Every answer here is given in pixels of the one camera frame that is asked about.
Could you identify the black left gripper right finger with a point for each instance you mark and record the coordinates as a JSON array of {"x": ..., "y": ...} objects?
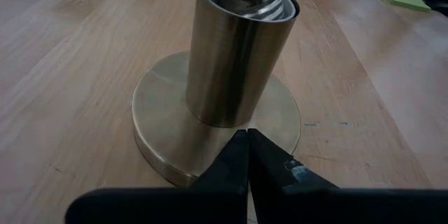
[{"x": 350, "y": 206}]

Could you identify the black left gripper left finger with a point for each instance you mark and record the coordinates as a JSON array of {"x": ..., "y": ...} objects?
[{"x": 157, "y": 206}]

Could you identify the brass lamp socket base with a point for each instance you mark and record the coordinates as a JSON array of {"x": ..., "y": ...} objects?
[{"x": 227, "y": 77}]

